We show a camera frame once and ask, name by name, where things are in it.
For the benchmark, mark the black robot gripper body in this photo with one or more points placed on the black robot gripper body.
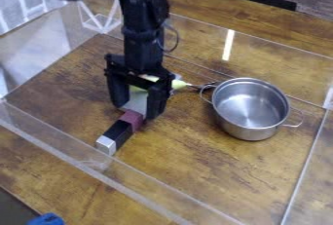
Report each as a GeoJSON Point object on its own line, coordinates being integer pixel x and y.
{"type": "Point", "coordinates": [141, 60]}

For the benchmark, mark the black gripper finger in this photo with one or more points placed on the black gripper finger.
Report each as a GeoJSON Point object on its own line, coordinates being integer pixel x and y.
{"type": "Point", "coordinates": [156, 100]}
{"type": "Point", "coordinates": [117, 88]}

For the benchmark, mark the yellow handled metal spoon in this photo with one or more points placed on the yellow handled metal spoon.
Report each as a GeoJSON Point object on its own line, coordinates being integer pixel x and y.
{"type": "Point", "coordinates": [176, 84]}

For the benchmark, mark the grey toy cleaver knife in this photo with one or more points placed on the grey toy cleaver knife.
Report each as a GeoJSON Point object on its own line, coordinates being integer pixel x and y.
{"type": "Point", "coordinates": [127, 124]}

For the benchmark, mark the small steel pot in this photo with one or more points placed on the small steel pot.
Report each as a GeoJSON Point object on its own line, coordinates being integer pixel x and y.
{"type": "Point", "coordinates": [251, 108]}

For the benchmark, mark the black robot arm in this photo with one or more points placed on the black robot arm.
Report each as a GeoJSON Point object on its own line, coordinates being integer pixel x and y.
{"type": "Point", "coordinates": [143, 15]}

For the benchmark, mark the blue object at bottom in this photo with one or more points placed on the blue object at bottom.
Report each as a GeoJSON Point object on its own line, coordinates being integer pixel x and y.
{"type": "Point", "coordinates": [46, 219]}

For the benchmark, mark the clear acrylic enclosure panels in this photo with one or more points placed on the clear acrylic enclosure panels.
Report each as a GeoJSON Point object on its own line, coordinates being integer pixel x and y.
{"type": "Point", "coordinates": [180, 172]}

